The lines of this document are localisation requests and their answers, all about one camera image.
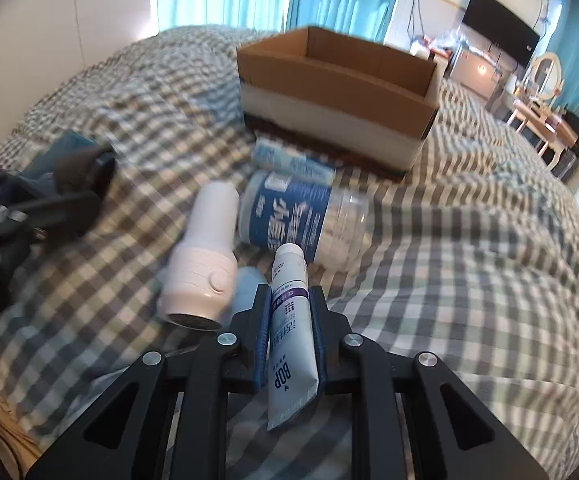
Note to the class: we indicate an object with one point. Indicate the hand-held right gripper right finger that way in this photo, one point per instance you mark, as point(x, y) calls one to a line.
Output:
point(319, 345)

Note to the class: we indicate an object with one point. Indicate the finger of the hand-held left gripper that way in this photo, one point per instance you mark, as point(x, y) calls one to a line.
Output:
point(87, 170)
point(54, 215)

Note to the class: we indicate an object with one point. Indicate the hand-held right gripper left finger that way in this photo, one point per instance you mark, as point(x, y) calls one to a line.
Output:
point(262, 345)

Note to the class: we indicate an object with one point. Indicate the dark blue pouch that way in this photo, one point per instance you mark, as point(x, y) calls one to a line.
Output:
point(69, 142)

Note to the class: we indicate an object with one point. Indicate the white blue-label cream tube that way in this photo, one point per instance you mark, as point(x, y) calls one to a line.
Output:
point(289, 310)

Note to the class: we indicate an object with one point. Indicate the cardboard box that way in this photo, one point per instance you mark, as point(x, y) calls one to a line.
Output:
point(329, 105)

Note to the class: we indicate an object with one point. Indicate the white electric lint remover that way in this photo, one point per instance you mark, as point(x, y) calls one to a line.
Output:
point(204, 260)

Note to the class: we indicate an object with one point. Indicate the clear jar blue label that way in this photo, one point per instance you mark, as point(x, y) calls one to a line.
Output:
point(289, 210)

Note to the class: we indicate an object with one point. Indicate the grey checked blanket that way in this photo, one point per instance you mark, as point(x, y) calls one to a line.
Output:
point(469, 235)

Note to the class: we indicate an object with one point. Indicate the blue white tissue packet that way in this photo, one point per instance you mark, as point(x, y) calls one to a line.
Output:
point(289, 159)

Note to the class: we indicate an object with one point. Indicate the cream dressing table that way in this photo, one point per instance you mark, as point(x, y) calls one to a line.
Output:
point(539, 120)

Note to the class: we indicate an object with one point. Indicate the television cabinet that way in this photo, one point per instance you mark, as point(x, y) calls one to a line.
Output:
point(479, 72)

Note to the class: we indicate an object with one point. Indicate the black bag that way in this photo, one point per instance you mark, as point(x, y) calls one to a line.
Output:
point(572, 132)

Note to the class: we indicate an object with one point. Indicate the oval vanity mirror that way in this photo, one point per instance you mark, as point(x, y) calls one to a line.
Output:
point(543, 76)

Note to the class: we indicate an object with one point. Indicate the black flat television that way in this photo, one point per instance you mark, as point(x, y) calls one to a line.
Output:
point(499, 25)

